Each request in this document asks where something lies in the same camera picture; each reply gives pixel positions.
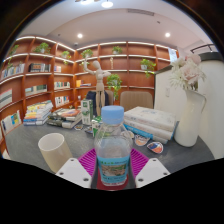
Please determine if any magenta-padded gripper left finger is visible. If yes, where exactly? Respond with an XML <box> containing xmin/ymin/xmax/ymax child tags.
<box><xmin>55</xmin><ymin>148</ymin><xmax>99</xmax><ymax>190</ymax></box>

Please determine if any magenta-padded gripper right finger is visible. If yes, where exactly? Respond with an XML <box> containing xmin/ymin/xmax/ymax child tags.
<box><xmin>129</xmin><ymin>148</ymin><xmax>172</xmax><ymax>189</ymax></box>

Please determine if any clear blue-capped water bottle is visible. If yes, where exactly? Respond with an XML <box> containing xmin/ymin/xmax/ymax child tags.
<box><xmin>93</xmin><ymin>105</ymin><xmax>133</xmax><ymax>187</ymax></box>

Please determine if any cream cup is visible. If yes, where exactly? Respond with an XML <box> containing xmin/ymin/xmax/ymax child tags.
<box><xmin>37</xmin><ymin>132</ymin><xmax>74</xmax><ymax>174</ymax></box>

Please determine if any white book stack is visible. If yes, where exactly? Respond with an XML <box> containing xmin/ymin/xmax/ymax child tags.
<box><xmin>123</xmin><ymin>106</ymin><xmax>178</xmax><ymax>145</ymax></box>

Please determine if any dark magazine stack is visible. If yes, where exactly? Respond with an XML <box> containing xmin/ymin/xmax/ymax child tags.
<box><xmin>46</xmin><ymin>107</ymin><xmax>83</xmax><ymax>129</ymax></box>

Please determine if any tall green-white carton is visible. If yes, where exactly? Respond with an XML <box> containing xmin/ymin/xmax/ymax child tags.
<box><xmin>80</xmin><ymin>99</ymin><xmax>94</xmax><ymax>126</ymax></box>

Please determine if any white pitcher vase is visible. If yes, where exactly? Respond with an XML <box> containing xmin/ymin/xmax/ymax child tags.
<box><xmin>173</xmin><ymin>89</ymin><xmax>208</xmax><ymax>148</ymax></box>

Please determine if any colourful book stack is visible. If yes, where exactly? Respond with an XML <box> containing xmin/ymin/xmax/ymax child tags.
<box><xmin>22</xmin><ymin>100</ymin><xmax>54</xmax><ymax>127</ymax></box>

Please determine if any beige chair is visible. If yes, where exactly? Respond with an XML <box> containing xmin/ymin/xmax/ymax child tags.
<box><xmin>119</xmin><ymin>90</ymin><xmax>154</xmax><ymax>113</ymax></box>

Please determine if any dark chair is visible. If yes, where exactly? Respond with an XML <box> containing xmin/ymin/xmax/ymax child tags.
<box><xmin>85</xmin><ymin>90</ymin><xmax>110</xmax><ymax>116</ymax></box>

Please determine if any wooden artist mannequin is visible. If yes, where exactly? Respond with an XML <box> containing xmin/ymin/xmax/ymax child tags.
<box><xmin>83</xmin><ymin>60</ymin><xmax>112</xmax><ymax>117</ymax></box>

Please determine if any wooden shelf unit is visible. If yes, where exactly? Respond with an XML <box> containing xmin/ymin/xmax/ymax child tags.
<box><xmin>0</xmin><ymin>35</ymin><xmax>180</xmax><ymax>158</ymax></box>

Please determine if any pale pink flower bouquet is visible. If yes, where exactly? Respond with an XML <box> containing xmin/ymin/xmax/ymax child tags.
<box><xmin>168</xmin><ymin>53</ymin><xmax>208</xmax><ymax>93</ymax></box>

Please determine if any ceiling air vent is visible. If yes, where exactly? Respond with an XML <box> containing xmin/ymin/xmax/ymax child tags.
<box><xmin>127</xmin><ymin>8</ymin><xmax>155</xmax><ymax>17</ymax></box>

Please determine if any black track light rail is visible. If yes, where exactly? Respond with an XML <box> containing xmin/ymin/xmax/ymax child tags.
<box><xmin>190</xmin><ymin>43</ymin><xmax>218</xmax><ymax>54</ymax></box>

